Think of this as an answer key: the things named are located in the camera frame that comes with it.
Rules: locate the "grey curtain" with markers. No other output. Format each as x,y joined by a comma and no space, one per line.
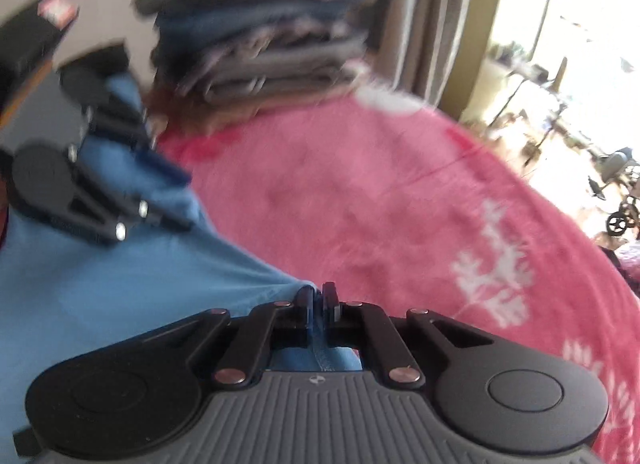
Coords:
425,14

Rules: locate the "stack of folded clothes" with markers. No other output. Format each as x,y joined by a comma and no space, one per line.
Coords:
260,44

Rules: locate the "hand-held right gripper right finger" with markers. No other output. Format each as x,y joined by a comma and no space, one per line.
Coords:
330,304

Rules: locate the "black wheelchair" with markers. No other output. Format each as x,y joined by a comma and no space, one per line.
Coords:
620,179

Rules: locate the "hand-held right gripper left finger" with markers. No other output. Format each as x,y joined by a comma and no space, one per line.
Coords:
306,304

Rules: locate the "pink floral blanket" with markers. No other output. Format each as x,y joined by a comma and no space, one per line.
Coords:
380,194

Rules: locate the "light blue shirt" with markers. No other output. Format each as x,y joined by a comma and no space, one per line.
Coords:
125,289

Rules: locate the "folding table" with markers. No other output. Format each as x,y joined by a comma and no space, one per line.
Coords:
540,94

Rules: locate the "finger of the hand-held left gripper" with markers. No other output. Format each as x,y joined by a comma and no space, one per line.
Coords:
125,129
110,214

